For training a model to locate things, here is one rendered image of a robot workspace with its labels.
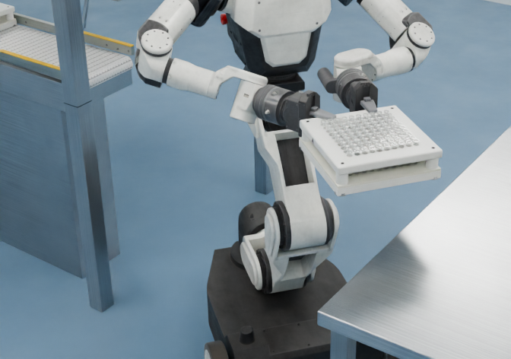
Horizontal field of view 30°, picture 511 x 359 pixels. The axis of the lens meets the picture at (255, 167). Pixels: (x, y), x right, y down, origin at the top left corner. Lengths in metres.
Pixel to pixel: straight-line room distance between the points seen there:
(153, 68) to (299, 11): 0.46
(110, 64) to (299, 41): 0.78
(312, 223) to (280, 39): 0.51
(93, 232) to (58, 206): 0.30
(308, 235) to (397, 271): 0.66
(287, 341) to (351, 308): 0.98
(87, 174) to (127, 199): 0.93
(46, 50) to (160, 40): 1.01
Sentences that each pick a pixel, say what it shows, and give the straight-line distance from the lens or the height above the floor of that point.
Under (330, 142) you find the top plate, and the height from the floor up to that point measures 1.04.
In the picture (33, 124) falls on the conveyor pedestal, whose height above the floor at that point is 0.58.
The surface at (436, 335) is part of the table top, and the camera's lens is 1.87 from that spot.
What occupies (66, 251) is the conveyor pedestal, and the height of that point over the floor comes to 0.09.
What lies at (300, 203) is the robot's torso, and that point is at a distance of 2.65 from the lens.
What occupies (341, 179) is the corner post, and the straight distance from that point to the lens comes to 2.04.
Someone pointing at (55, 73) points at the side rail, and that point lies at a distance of 3.08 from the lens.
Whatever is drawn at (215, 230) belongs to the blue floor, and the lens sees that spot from 3.74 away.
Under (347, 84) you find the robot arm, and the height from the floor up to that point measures 1.05.
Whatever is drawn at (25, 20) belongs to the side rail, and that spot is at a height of 0.84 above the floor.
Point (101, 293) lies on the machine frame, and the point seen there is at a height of 0.08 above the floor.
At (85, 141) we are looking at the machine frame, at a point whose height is 0.66.
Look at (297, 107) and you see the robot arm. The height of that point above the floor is 1.05.
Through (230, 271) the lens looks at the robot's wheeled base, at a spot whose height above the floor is 0.17.
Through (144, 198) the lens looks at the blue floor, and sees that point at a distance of 3.98.
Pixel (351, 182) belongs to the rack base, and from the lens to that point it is 2.06.
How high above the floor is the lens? 2.01
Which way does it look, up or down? 29 degrees down
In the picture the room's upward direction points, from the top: 1 degrees counter-clockwise
